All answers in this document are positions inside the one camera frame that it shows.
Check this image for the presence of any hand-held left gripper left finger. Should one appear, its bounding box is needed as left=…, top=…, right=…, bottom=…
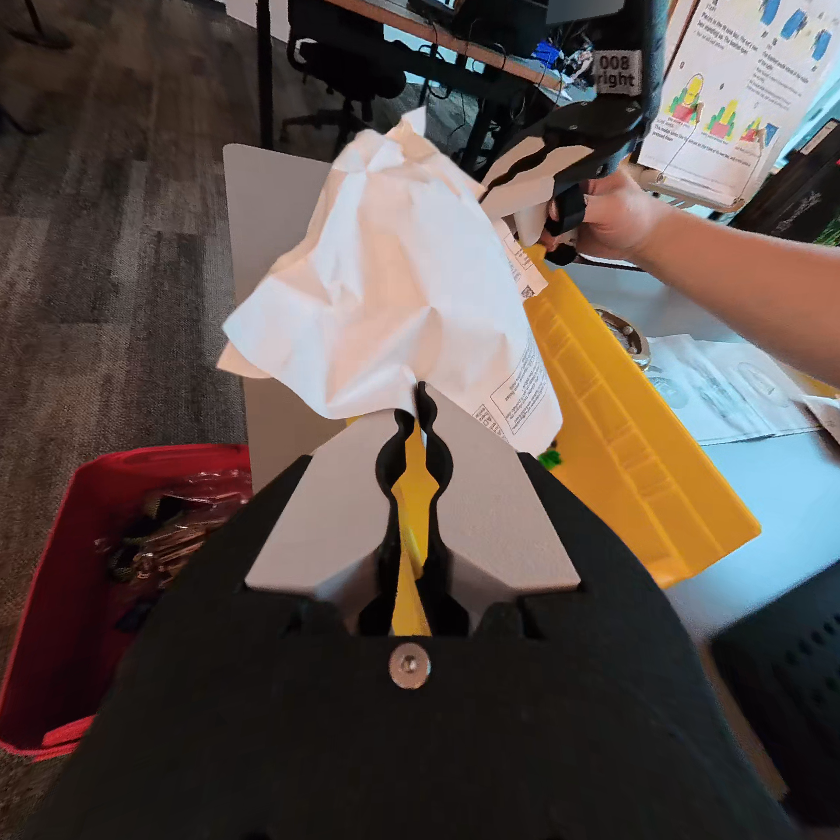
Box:
left=244, top=407, right=417, bottom=634

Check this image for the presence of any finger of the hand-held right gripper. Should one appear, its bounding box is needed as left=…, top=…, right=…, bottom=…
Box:
left=487, top=144, right=595, bottom=222
left=482, top=133, right=547, bottom=199

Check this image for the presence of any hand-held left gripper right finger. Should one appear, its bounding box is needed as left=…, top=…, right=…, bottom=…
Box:
left=415, top=381, right=582, bottom=634

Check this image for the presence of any yellow plastic bin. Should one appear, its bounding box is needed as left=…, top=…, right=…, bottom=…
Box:
left=344, top=243, right=762, bottom=637

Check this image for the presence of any white paper bag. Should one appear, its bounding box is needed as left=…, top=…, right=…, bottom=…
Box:
left=217, top=105, right=565, bottom=457

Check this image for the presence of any person's right forearm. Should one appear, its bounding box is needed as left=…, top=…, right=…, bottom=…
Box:
left=646, top=200, right=840, bottom=389

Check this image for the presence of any grey desk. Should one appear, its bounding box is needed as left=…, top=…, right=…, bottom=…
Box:
left=223, top=143, right=840, bottom=788

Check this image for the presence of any person's right hand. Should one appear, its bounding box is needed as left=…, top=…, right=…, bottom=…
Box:
left=546, top=164, right=665, bottom=265

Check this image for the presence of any white instruction poster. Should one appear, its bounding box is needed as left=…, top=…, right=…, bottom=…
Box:
left=637, top=0, right=811, bottom=214

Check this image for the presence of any wooden background table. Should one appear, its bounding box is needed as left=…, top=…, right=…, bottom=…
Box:
left=256, top=0, right=565, bottom=158

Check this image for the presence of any black office chair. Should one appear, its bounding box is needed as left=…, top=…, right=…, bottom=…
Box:
left=282, top=0, right=408, bottom=152

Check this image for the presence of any black bamboo set box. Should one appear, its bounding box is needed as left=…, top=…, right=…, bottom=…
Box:
left=728, top=118, right=840, bottom=250

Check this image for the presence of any white instruction booklet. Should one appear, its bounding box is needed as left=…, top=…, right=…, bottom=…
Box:
left=646, top=331, right=824, bottom=447

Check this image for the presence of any red storage bin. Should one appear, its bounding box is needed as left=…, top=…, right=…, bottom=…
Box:
left=0, top=445, right=253, bottom=762

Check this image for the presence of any black perforated chair armrest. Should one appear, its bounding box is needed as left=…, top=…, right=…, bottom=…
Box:
left=712, top=577, right=840, bottom=828

